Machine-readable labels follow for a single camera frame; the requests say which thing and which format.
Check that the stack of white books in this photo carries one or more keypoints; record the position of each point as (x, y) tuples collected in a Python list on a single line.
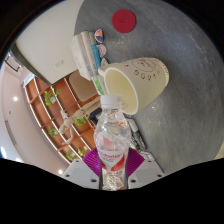
[(83, 55)]

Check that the pile of books and tools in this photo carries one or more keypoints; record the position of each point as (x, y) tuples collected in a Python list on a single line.
[(136, 135)]

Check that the wooden shelf unit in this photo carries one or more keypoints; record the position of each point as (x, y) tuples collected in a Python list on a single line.
[(43, 116)]

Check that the tan upholstered chair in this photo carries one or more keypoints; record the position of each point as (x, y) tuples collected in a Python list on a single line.
[(81, 88)]

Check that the round printed badge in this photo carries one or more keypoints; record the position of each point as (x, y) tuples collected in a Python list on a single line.
[(104, 62), (101, 50)]

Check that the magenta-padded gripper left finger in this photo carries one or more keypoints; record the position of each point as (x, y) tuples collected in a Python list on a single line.
[(80, 171)]

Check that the blue and orange round badge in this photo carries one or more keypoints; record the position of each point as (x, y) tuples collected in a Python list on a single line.
[(99, 35)]

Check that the ceiling lights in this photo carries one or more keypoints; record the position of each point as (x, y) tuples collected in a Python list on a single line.
[(15, 98)]

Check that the cream ceramic mug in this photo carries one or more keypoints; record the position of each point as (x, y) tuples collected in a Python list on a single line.
[(146, 78)]

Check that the clear plastic water bottle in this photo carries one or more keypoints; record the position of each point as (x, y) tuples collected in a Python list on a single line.
[(112, 133)]

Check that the flat round red coaster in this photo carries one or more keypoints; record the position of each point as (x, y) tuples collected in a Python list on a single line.
[(123, 21)]

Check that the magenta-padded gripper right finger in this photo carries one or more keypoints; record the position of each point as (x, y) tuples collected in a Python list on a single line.
[(146, 170)]

